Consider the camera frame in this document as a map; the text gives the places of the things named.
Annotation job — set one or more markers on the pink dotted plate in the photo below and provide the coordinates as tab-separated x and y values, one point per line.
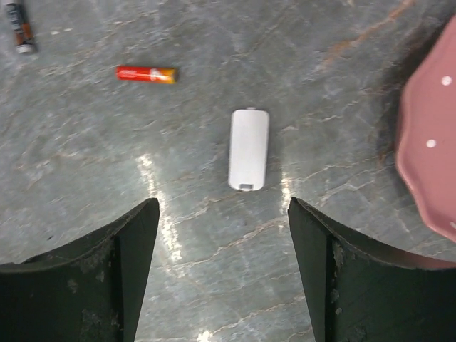
425	135

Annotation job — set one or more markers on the white battery cover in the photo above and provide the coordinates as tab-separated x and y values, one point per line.
248	149

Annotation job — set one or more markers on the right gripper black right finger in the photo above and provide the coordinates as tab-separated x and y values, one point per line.
360	289

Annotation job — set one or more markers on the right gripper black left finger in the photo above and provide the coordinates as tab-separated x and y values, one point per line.
90	289

